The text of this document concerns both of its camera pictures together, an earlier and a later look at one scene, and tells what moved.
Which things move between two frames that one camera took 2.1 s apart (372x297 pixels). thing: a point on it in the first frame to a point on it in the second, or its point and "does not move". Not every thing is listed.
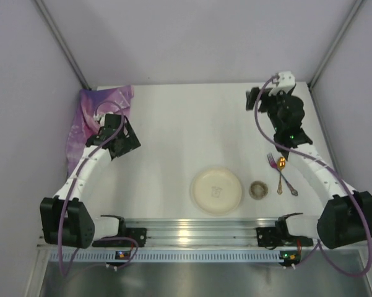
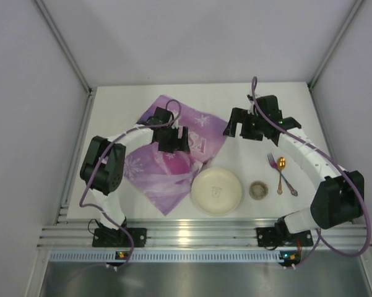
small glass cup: (258, 190) does not move
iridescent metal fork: (274, 164) does not move
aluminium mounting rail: (202, 232) does not move
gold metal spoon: (281, 165) does not move
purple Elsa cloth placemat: (90, 104) to (164, 177)
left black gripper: (127, 136) to (176, 142)
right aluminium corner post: (333, 44) does not move
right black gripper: (261, 101) to (244, 122)
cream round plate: (216, 191) does not move
